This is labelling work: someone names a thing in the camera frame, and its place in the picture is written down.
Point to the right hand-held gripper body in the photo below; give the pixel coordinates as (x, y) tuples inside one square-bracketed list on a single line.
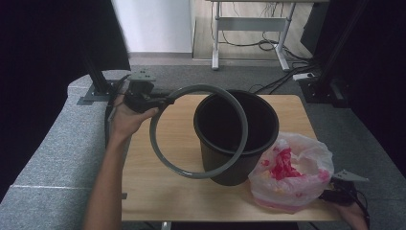
[(343, 193)]

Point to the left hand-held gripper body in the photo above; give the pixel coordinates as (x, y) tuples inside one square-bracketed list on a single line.
[(140, 96)]

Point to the white plastic bag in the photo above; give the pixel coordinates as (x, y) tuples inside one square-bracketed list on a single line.
[(306, 188)]

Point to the black trash bin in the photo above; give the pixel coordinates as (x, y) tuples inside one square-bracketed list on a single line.
[(236, 175)]

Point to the person's right hand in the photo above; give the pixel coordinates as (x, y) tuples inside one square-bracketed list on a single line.
[(354, 217)]

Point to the person's left hand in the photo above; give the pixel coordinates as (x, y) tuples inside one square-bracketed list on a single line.
[(126, 123)]

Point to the black metal stand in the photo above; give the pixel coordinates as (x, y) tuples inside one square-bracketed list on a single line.
[(322, 92), (99, 83)]

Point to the black curtain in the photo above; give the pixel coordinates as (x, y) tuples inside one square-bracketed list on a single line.
[(383, 64), (48, 48)]

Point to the white power strip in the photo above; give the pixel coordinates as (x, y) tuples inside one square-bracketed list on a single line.
[(303, 76)]

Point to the white desk frame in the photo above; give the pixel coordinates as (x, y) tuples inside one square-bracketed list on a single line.
[(252, 24)]

